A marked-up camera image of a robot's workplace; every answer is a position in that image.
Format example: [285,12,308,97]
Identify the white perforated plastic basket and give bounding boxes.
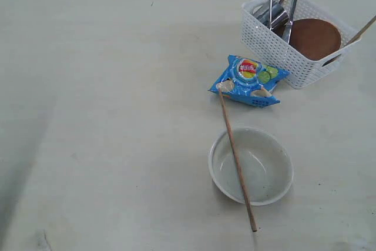
[241,0,357,89]

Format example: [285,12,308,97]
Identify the silver metal knife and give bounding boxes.
[281,0,297,44]

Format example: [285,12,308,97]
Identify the brown round plate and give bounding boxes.
[289,18,341,61]

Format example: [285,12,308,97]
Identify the white ceramic bowl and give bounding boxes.
[208,128,293,206]

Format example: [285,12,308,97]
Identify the blue chips snack bag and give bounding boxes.
[209,55,289,108]

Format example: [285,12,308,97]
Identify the stainless steel cup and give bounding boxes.
[253,1,289,30]

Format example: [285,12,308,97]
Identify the wooden chopstick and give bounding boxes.
[218,88,258,233]
[347,15,376,45]

